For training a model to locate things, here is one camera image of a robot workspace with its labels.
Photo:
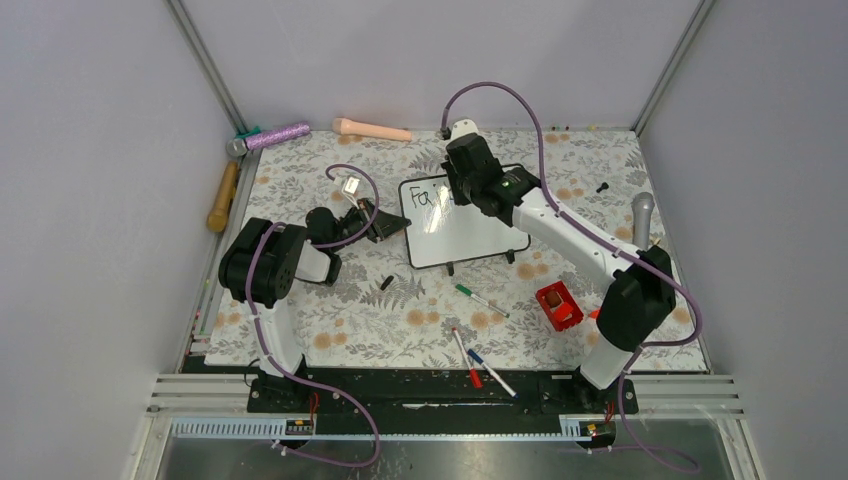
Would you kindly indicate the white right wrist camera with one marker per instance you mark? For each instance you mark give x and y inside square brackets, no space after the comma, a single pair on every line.
[458,129]

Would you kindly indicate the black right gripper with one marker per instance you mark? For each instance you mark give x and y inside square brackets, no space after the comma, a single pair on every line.
[452,173]

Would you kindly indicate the red capped marker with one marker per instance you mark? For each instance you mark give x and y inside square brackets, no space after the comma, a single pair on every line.
[473,374]

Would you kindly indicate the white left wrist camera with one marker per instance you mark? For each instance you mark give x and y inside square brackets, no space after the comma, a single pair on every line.
[348,186]

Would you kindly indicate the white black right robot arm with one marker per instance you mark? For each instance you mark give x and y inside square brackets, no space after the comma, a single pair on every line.
[639,295]

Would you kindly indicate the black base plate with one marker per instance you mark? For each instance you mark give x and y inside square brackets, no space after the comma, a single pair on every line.
[429,399]

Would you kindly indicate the peach toy microphone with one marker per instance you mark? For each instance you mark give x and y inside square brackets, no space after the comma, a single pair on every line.
[345,126]

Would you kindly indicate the gold toy microphone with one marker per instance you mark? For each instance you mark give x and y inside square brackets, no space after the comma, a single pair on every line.
[218,217]

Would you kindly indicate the green capped marker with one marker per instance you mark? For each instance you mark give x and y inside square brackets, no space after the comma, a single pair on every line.
[477,298]

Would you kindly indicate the silver toy microphone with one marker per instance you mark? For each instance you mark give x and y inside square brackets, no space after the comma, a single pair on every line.
[642,206]

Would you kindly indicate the purple glitter microphone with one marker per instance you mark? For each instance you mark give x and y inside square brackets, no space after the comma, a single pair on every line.
[258,139]

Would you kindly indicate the black marker cap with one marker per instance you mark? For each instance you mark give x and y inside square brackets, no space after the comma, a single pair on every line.
[386,283]

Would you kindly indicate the blue capped marker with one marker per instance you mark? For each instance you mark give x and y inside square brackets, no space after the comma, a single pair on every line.
[493,373]

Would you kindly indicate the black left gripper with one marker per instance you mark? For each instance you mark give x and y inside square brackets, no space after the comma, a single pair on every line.
[384,223]

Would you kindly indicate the brown cylinder in box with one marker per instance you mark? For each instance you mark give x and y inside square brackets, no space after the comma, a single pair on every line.
[553,300]

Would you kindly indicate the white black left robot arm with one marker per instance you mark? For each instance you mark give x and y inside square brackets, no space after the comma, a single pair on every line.
[266,259]

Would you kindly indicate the small black-framed whiteboard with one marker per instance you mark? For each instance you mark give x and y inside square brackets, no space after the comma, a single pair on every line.
[442,233]

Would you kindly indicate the red plastic box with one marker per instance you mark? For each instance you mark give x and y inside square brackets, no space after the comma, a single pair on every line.
[566,315]

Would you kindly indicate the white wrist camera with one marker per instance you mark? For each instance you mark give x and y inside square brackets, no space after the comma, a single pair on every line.
[458,129]
[348,186]

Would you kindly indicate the floral table mat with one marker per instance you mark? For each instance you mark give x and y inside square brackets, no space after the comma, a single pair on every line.
[409,325]

